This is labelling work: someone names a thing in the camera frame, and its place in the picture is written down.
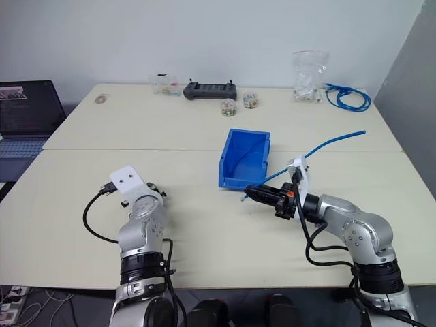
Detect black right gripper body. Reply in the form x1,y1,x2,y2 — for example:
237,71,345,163
272,182,300,221

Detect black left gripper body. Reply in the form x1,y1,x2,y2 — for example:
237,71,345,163
146,182,168,199

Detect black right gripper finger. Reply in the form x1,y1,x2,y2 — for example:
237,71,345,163
245,191,279,207
245,185,283,198

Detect blue network cable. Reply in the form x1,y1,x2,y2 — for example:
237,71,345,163
322,82,373,113
239,129,368,202

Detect blue plastic bin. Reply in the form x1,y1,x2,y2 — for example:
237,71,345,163
217,128,273,192

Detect small round jar coloured beads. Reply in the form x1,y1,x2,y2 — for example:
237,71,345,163
243,91,260,110
221,98,238,118

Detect clear box with coloured bits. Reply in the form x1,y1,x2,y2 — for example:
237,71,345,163
151,72,182,97

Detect black handheld remote controller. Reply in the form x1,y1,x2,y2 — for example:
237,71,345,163
183,78,238,101

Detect clear bag of white couplers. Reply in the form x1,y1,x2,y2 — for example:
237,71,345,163
291,50,330,104

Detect dark open laptop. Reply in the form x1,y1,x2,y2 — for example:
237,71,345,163
0,80,67,161

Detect white power strip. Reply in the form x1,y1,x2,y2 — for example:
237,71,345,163
0,285,29,324

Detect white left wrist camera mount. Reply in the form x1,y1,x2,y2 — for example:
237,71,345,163
109,165,161,206

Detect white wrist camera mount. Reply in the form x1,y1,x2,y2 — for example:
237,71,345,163
286,155,313,219
109,165,161,206

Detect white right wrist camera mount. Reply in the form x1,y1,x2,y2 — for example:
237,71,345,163
286,155,313,219

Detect coiled blue network cable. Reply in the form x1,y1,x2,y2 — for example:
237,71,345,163
322,82,373,113

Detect white floor cable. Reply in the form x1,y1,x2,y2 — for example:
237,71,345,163
16,288,74,327

